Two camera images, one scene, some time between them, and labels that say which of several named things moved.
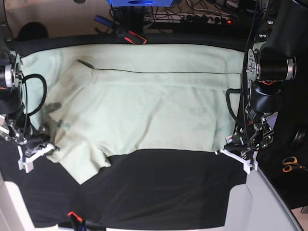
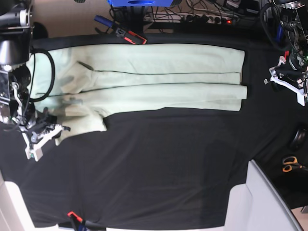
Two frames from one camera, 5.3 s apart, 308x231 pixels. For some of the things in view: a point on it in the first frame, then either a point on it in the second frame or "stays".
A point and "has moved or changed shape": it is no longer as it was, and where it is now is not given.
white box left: x=14 y=214 stays
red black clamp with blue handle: x=128 y=35 stays
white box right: x=257 y=205 stays
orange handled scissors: x=290 y=162 stays
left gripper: x=12 y=130 to x=17 y=108
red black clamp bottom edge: x=76 y=223 stays
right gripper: x=255 y=133 to x=294 y=19
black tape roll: x=299 y=139 stays
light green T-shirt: x=95 y=101 has moved or changed shape
